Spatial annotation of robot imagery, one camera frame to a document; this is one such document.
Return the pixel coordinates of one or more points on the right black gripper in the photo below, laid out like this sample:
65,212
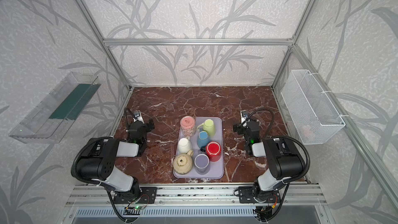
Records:
241,127

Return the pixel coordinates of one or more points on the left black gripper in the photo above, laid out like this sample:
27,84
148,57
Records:
144,125

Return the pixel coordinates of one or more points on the light green mug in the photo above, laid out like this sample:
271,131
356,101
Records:
209,127

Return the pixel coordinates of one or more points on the blue mug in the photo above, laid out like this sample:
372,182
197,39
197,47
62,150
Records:
203,139

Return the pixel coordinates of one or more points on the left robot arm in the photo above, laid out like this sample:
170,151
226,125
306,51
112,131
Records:
95,162

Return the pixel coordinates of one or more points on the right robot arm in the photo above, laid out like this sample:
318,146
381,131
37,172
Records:
287,160

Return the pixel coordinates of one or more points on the red mug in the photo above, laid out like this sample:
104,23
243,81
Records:
212,150

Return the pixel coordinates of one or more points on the white mug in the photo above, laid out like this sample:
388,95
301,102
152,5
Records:
184,145

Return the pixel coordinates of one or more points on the pink patterned mug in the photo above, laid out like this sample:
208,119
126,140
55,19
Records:
188,126

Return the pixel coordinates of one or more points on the beige stoneware mug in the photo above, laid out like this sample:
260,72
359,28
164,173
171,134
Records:
183,163

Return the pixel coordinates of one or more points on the lavender mug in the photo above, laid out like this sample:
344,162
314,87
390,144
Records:
201,163

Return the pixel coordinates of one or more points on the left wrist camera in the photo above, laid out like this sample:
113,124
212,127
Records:
137,116

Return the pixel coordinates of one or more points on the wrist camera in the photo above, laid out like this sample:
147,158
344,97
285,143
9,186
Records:
137,116
244,115

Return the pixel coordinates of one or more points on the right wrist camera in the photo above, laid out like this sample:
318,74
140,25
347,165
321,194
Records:
244,115

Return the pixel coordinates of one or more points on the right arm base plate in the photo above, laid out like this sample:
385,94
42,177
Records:
254,195

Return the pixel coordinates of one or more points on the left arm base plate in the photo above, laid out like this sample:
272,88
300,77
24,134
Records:
145,195

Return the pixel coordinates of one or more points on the white wire mesh basket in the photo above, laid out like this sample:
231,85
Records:
313,114

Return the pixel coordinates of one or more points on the aluminium front rail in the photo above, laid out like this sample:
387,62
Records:
212,194

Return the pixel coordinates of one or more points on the aluminium cage frame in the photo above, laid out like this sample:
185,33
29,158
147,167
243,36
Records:
378,169

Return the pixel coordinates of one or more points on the clear plastic wall bin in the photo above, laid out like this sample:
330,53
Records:
52,118

